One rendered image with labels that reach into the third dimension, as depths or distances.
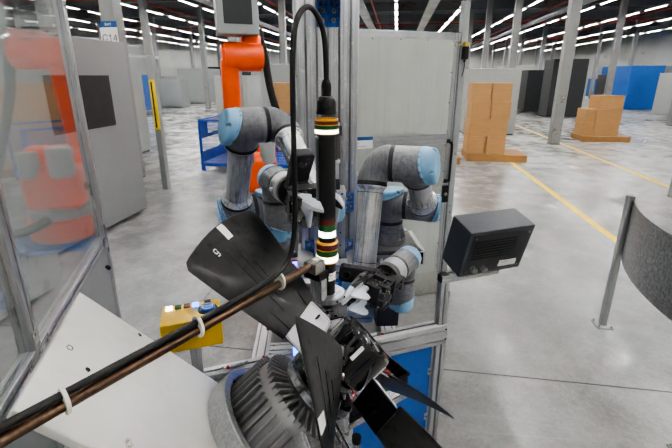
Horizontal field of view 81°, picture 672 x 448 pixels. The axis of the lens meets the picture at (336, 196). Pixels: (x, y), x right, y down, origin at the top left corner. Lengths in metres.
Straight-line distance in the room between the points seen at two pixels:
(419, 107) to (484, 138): 6.19
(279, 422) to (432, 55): 2.52
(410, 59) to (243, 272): 2.28
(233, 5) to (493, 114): 5.91
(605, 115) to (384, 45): 10.87
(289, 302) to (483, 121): 8.34
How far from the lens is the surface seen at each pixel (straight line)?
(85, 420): 0.64
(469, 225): 1.38
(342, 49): 1.70
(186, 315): 1.22
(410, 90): 2.83
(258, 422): 0.78
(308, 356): 0.49
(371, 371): 0.78
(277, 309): 0.76
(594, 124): 13.14
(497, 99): 8.94
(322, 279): 0.78
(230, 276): 0.73
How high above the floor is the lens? 1.71
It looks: 17 degrees down
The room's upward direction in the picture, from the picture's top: straight up
